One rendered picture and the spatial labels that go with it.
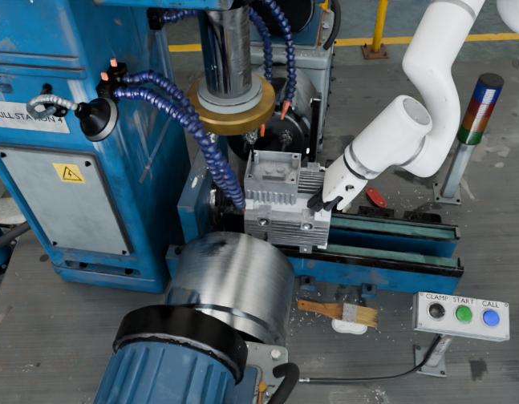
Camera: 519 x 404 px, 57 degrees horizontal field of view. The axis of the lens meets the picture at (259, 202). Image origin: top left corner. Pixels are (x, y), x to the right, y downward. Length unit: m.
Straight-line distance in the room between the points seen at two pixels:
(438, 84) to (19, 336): 1.13
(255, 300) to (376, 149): 0.35
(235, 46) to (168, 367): 0.54
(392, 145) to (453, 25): 0.24
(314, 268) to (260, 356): 0.49
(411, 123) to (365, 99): 1.02
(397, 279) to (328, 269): 0.18
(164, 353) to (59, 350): 0.73
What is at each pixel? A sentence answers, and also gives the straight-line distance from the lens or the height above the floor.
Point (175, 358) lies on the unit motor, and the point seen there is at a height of 1.35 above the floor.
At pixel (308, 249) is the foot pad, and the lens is 1.16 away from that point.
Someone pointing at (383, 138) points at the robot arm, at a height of 1.33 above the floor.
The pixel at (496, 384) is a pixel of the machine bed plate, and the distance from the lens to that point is 1.29.
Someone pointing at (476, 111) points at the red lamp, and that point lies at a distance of 1.35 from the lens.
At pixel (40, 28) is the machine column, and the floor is 1.56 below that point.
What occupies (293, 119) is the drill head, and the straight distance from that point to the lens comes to 1.27.
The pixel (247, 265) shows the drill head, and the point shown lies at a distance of 0.91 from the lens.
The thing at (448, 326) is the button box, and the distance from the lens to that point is 1.02.
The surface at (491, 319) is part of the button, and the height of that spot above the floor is 1.07.
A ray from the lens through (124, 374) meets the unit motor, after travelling 0.63.
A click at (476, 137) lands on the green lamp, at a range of 1.41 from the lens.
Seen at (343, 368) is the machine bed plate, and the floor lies 0.80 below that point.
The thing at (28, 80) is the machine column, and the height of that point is 1.46.
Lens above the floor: 1.91
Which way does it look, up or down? 49 degrees down
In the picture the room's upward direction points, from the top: 2 degrees counter-clockwise
